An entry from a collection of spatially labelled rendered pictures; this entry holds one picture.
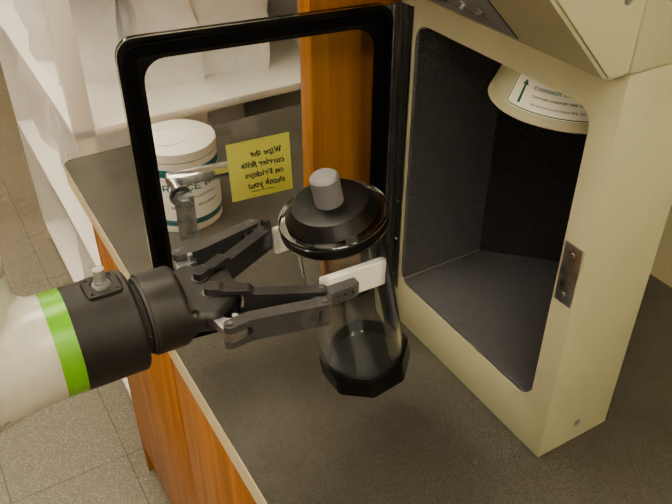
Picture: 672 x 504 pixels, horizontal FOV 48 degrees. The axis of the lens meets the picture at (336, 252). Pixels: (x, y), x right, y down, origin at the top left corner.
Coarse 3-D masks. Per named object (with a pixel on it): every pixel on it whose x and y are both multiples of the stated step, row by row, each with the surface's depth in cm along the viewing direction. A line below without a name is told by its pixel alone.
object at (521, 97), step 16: (496, 80) 79; (512, 80) 76; (528, 80) 74; (496, 96) 78; (512, 96) 75; (528, 96) 74; (544, 96) 73; (560, 96) 72; (512, 112) 75; (528, 112) 74; (544, 112) 73; (560, 112) 72; (576, 112) 72; (544, 128) 73; (560, 128) 73; (576, 128) 72
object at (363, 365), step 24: (384, 216) 70; (288, 240) 70; (360, 240) 68; (384, 240) 73; (312, 264) 71; (336, 264) 70; (384, 288) 75; (336, 312) 74; (360, 312) 74; (384, 312) 76; (336, 336) 77; (360, 336) 77; (384, 336) 78; (336, 360) 80; (360, 360) 79; (384, 360) 80
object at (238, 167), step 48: (240, 48) 78; (288, 48) 80; (336, 48) 82; (192, 96) 79; (240, 96) 81; (288, 96) 83; (336, 96) 86; (192, 144) 82; (240, 144) 84; (288, 144) 86; (336, 144) 89; (192, 192) 85; (240, 192) 87; (288, 192) 90; (192, 240) 88
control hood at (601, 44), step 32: (512, 0) 57; (544, 0) 52; (576, 0) 52; (608, 0) 54; (640, 0) 56; (544, 32) 59; (576, 32) 55; (608, 32) 56; (576, 64) 60; (608, 64) 58
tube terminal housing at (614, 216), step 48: (480, 48) 75; (528, 48) 69; (576, 96) 65; (624, 96) 61; (624, 144) 64; (576, 192) 69; (624, 192) 68; (576, 240) 71; (624, 240) 72; (576, 288) 73; (624, 288) 77; (432, 336) 100; (576, 336) 77; (624, 336) 83; (480, 384) 93; (576, 384) 83; (528, 432) 87; (576, 432) 89
